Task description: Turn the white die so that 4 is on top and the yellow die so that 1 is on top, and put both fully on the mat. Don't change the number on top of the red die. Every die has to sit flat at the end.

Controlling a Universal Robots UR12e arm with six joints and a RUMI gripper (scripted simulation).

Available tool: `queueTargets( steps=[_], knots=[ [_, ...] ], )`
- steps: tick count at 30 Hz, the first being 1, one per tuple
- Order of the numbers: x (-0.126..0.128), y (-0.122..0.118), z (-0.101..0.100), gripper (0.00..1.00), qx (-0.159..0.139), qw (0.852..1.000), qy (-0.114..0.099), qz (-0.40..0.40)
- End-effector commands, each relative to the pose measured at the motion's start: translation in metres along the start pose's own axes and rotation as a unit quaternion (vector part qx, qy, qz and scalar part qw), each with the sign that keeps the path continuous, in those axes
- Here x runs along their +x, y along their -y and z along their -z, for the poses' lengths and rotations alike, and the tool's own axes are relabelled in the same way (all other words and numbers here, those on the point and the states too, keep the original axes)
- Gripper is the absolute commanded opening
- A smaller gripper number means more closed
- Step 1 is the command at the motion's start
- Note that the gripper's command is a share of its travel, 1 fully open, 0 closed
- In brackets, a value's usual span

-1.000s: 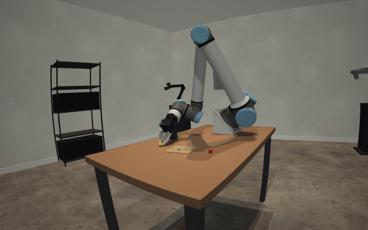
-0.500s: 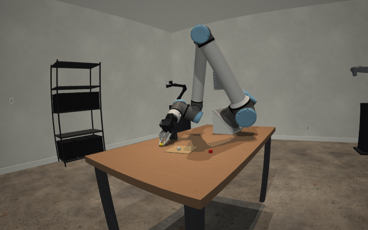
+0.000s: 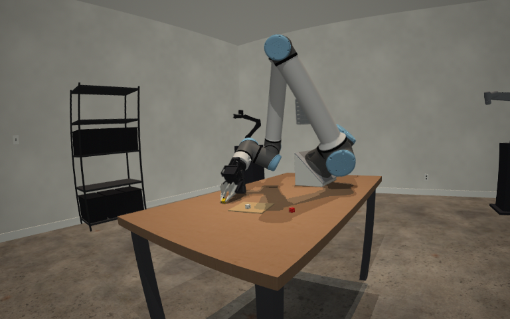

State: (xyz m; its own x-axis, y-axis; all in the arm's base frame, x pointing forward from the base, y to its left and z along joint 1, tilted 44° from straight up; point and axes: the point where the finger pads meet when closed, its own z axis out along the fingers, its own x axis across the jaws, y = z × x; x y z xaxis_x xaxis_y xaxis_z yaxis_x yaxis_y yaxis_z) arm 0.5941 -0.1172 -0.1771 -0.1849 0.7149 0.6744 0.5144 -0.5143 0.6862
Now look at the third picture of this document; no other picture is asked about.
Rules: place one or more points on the tan square mat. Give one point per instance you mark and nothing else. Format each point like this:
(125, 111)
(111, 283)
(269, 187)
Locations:
(255, 207)

